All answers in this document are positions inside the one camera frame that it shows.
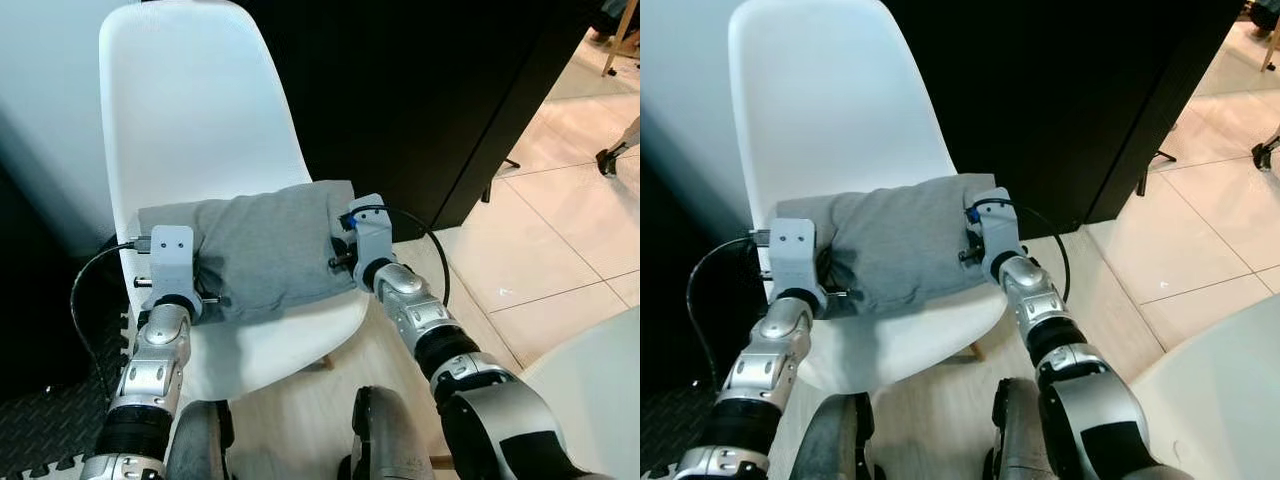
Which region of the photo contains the grey pillow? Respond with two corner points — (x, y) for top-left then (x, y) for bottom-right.
(137, 180), (358, 326)
(775, 173), (1001, 319)

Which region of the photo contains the white plastic chair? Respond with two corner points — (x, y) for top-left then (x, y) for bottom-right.
(727, 0), (1009, 394)
(98, 0), (371, 401)

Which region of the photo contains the black stand leg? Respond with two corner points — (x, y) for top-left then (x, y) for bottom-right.
(482, 155), (521, 204)
(1138, 148), (1179, 197)

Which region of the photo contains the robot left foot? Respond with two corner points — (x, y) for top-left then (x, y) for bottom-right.
(785, 393), (881, 480)
(165, 400), (236, 480)

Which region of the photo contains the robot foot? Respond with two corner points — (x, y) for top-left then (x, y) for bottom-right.
(345, 385), (436, 480)
(165, 400), (236, 480)
(985, 377), (1051, 480)
(785, 393), (881, 480)

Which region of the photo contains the black low furniture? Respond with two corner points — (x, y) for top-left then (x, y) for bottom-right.
(0, 160), (131, 401)

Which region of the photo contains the black cabinet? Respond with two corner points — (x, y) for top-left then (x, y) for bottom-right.
(140, 0), (606, 241)
(885, 0), (1246, 239)

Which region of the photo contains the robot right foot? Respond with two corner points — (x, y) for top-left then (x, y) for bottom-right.
(345, 385), (436, 480)
(985, 377), (1051, 480)

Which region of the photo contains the black foam floor mat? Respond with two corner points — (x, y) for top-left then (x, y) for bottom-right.
(640, 385), (721, 480)
(0, 310), (136, 480)

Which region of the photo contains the black floor object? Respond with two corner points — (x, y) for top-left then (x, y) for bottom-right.
(1250, 125), (1280, 171)
(595, 118), (641, 179)

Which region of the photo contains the white round seat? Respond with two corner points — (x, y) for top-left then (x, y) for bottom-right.
(518, 305), (641, 480)
(1130, 290), (1280, 480)

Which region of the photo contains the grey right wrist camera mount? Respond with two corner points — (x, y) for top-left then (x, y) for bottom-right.
(345, 193), (396, 276)
(975, 187), (1026, 266)

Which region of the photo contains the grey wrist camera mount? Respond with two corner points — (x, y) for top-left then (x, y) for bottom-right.
(766, 218), (829, 304)
(345, 193), (396, 276)
(975, 187), (1026, 266)
(148, 225), (201, 306)

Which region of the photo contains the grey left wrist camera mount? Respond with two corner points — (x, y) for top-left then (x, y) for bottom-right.
(148, 225), (201, 306)
(766, 218), (829, 304)

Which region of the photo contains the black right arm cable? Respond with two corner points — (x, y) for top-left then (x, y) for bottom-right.
(345, 203), (451, 306)
(965, 197), (1071, 301)

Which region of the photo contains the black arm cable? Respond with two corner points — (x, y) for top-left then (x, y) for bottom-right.
(688, 230), (771, 386)
(965, 197), (1071, 301)
(345, 203), (451, 306)
(70, 237), (153, 401)

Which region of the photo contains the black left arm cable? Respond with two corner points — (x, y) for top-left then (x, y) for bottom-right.
(688, 230), (771, 386)
(70, 237), (153, 401)

